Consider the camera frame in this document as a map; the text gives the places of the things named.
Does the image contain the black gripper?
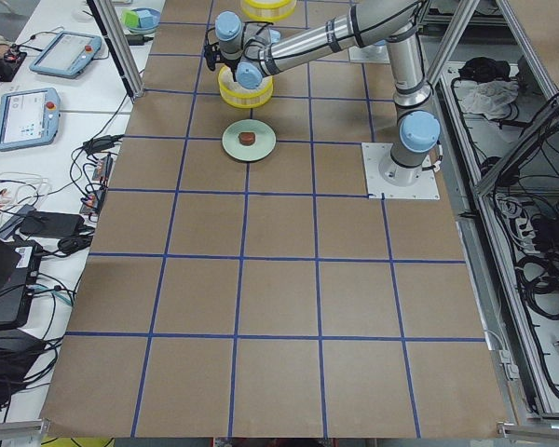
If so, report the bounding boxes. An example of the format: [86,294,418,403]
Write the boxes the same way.
[203,28,222,71]

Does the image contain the yellow steamer top layer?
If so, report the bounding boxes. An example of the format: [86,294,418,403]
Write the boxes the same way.
[239,0,297,21]

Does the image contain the yellow steamer layer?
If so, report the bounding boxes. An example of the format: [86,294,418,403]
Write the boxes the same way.
[239,0,297,21]
[217,66,274,109]

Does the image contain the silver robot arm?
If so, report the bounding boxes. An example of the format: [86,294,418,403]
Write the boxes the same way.
[190,1,441,169]

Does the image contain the yellow steamer bottom layer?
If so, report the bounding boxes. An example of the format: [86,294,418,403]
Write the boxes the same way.
[217,66,274,109]

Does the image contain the blue plate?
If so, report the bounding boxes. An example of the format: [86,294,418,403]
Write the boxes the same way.
[121,7,161,34]

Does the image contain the blue foam cube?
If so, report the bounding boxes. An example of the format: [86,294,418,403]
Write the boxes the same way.
[135,8,160,29]

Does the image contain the black power adapter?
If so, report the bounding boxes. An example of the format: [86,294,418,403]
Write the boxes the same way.
[125,34,153,47]

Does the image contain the green foam cube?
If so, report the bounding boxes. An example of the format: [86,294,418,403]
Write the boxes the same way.
[121,10,140,28]

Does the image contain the brown bun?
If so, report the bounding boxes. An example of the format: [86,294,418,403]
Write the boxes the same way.
[238,131,256,146]

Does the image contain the light green plate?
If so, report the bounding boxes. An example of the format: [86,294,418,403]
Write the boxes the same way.
[222,119,276,162]

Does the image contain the far teach pendant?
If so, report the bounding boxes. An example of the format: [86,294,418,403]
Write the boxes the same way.
[30,31,102,79]

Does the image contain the teach pendant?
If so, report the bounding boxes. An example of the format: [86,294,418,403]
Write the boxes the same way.
[0,88,61,152]
[30,31,102,79]

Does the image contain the near teach pendant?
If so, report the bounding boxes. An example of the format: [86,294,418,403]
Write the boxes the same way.
[0,88,61,152]

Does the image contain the white cloth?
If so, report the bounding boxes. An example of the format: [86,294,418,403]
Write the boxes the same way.
[460,80,520,120]

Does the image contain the black laptop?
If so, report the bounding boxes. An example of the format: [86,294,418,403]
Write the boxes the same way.
[0,240,41,331]

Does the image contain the aluminium frame post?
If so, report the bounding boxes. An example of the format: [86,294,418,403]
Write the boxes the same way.
[87,0,144,102]

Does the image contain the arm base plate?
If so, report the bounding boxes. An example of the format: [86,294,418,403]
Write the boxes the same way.
[361,142,440,200]

